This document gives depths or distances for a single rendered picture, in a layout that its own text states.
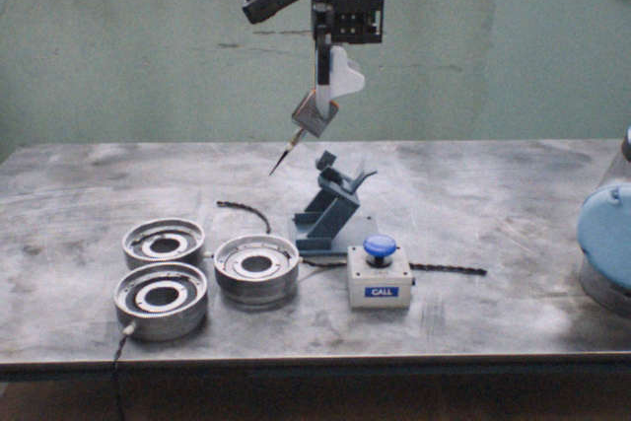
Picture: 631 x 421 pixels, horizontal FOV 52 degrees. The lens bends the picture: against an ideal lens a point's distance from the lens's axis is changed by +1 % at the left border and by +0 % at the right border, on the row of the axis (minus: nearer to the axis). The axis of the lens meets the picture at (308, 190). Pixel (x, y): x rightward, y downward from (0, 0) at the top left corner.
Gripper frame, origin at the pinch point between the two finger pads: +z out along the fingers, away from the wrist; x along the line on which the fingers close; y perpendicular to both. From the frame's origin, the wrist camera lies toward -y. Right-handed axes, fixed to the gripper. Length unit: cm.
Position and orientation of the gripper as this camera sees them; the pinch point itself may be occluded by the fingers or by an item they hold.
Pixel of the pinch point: (318, 104)
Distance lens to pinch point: 83.3
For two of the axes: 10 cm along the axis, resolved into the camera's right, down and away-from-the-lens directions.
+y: 10.0, -0.2, 0.4
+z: 0.0, 8.9, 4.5
